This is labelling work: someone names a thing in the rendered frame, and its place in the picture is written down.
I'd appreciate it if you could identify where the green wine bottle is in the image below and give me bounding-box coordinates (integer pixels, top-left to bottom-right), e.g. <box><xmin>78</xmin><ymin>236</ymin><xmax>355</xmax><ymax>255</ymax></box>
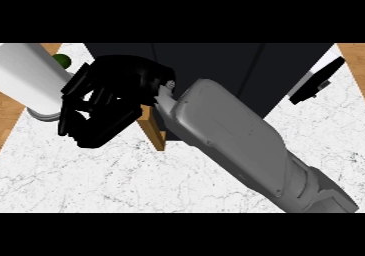
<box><xmin>51</xmin><ymin>53</ymin><xmax>75</xmax><ymax>70</ymax></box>

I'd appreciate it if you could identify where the dark grey cabinet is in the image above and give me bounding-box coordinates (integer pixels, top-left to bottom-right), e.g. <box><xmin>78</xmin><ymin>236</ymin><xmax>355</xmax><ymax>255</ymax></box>
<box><xmin>84</xmin><ymin>42</ymin><xmax>338</xmax><ymax>142</ymax></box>

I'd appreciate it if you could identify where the white cylindrical container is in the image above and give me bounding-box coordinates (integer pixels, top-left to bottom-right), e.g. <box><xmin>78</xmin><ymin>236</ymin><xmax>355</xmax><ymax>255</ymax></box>
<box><xmin>0</xmin><ymin>42</ymin><xmax>76</xmax><ymax>122</ymax></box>

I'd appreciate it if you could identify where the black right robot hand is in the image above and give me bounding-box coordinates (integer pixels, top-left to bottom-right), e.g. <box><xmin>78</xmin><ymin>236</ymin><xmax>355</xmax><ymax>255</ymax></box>
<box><xmin>57</xmin><ymin>54</ymin><xmax>178</xmax><ymax>150</ymax></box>

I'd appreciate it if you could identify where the wooden cabinet door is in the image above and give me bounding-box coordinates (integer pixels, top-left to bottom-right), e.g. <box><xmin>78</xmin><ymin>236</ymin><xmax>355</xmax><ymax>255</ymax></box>
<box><xmin>137</xmin><ymin>104</ymin><xmax>169</xmax><ymax>152</ymax></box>

